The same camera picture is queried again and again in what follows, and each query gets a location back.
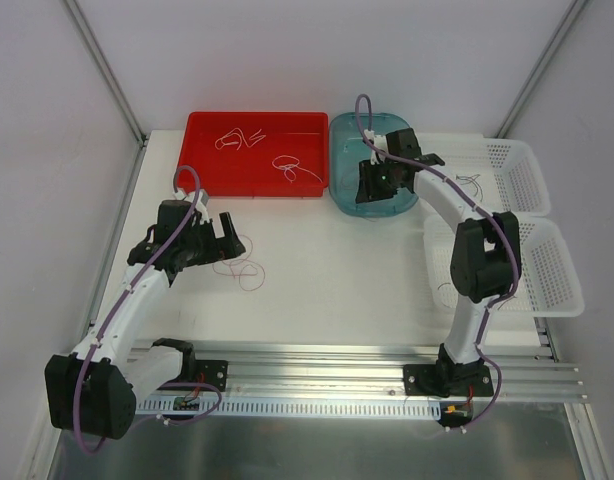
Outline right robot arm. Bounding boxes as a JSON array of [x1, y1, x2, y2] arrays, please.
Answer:
[[356, 129, 522, 398]]

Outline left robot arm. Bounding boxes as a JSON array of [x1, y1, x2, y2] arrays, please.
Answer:
[[44, 200, 246, 440]]

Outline white wires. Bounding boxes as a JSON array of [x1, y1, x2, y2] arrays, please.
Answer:
[[215, 127, 324, 184]]

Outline white slotted cable duct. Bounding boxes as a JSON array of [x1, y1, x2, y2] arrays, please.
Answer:
[[136, 395, 441, 421]]

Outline aluminium frame post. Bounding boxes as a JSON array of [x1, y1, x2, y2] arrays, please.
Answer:
[[60, 0, 148, 147], [494, 0, 592, 138]]

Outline upper white perforated basket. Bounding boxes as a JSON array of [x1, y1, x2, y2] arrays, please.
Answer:
[[419, 134, 551, 217]]

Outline white perforated basket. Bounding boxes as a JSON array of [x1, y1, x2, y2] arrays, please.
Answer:
[[423, 215, 585, 318], [419, 134, 551, 217]]

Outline aluminium mounting rail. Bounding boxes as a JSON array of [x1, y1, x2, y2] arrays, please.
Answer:
[[49, 342, 588, 404]]

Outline purple wires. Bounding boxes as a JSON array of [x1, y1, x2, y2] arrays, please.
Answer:
[[454, 172, 488, 201]]

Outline red plastic bin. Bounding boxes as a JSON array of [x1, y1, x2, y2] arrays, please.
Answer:
[[178, 112, 329, 198]]

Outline right aluminium frame post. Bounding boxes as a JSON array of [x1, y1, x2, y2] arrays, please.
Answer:
[[494, 0, 592, 138]]

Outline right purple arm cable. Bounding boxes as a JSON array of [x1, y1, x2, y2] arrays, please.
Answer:
[[355, 93, 519, 441]]

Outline brown wires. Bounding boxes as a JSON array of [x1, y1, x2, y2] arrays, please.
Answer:
[[436, 282, 518, 306]]

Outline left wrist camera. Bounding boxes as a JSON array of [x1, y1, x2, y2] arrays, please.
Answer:
[[174, 189, 210, 223]]

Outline lower white perforated basket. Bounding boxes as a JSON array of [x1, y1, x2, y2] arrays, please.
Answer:
[[423, 215, 585, 318]]

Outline left aluminium frame post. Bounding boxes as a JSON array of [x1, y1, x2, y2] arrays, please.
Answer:
[[60, 0, 148, 147]]

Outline teal translucent plastic bin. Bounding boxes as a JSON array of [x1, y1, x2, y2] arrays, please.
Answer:
[[329, 112, 418, 219]]

